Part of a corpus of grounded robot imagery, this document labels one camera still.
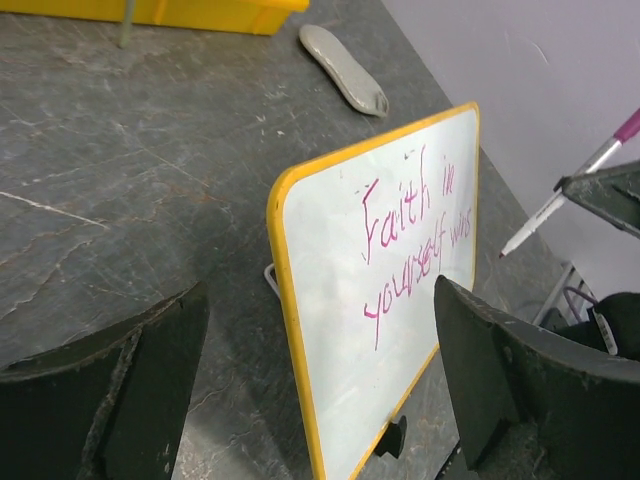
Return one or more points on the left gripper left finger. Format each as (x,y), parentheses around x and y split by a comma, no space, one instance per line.
(111,405)

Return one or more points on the grey round eraser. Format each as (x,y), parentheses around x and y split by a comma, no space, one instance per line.
(353,81)

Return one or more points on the yellow plastic bin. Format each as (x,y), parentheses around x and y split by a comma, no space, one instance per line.
(258,17)

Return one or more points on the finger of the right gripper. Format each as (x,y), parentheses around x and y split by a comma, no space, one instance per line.
(611,194)

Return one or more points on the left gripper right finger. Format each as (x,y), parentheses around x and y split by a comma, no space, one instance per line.
(530,403)

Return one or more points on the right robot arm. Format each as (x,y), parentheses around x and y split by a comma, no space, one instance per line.
(612,324)

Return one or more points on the yellow framed whiteboard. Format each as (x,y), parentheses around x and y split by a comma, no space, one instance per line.
(358,238)

